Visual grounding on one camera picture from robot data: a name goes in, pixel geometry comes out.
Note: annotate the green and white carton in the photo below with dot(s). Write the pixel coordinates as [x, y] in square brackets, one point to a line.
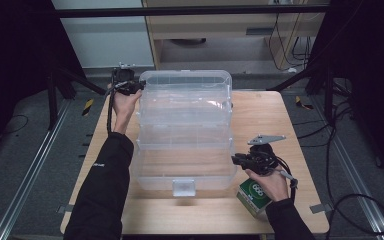
[251, 200]

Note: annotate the aluminium floor rail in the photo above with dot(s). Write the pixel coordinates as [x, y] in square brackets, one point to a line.
[30, 170]
[343, 151]

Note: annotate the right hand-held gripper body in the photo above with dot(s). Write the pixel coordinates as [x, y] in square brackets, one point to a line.
[265, 158]

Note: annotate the translucent plastic storage box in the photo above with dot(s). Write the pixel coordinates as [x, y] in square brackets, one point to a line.
[183, 133]

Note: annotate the person's left hand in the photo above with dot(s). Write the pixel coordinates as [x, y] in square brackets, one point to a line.
[125, 108]

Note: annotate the grey metal table bracket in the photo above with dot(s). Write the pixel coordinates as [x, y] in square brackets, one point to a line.
[65, 209]
[320, 208]

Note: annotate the black metal stand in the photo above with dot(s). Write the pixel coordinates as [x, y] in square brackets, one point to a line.
[52, 100]
[329, 96]

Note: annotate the yellow black striped marker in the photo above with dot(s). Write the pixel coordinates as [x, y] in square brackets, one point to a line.
[302, 104]
[87, 107]

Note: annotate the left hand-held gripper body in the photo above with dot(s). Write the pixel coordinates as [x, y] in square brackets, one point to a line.
[123, 75]

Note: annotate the dark curtain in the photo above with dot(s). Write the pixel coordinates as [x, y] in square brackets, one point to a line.
[373, 66]
[13, 66]

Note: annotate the person's right hand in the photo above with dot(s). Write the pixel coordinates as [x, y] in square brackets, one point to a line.
[275, 186]

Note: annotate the black horizontal frame bar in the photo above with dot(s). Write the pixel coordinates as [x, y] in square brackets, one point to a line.
[180, 11]

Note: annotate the white cabinet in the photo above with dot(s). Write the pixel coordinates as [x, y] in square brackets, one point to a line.
[106, 43]

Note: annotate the light wooden desk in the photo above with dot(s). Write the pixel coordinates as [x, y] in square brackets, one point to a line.
[213, 26]

